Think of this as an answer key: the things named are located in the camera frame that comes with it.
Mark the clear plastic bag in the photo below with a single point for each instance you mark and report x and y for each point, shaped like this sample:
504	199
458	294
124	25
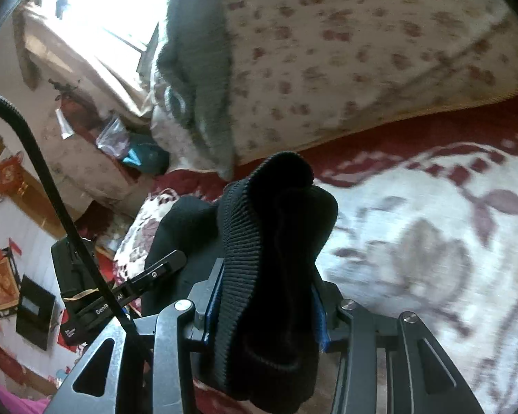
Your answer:
112	136

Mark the pink cloth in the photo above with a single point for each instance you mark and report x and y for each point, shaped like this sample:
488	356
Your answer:
21	403

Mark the bright window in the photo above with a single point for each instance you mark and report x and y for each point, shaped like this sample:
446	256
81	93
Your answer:
112	0

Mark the teal green cloth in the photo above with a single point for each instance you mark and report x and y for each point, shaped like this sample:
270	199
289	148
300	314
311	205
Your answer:
144	157

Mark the cream flowered quilt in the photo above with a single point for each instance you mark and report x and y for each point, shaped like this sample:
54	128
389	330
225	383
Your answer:
328	51

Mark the grey fleece garment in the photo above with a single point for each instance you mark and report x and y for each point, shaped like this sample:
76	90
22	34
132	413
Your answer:
198	51

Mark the black pants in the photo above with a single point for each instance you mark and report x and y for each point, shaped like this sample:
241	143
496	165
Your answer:
276	246

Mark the beige curtain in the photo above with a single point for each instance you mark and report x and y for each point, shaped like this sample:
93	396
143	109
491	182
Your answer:
77	51

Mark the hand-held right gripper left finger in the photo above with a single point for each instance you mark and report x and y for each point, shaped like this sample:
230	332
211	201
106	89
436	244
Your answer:
213	304

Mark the red white floral blanket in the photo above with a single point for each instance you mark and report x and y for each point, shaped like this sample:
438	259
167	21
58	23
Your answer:
414	224

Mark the framed wall picture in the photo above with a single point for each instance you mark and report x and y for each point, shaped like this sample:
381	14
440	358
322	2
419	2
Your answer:
0	284

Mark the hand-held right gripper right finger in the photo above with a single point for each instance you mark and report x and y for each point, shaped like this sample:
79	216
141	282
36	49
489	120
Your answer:
322	325

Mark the red knot wall ornament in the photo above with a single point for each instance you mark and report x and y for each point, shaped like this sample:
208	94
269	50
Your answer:
11	177

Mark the black wall panel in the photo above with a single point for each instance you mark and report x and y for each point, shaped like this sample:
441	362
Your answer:
34	310

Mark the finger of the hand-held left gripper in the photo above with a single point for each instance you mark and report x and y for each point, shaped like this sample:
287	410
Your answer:
159	269

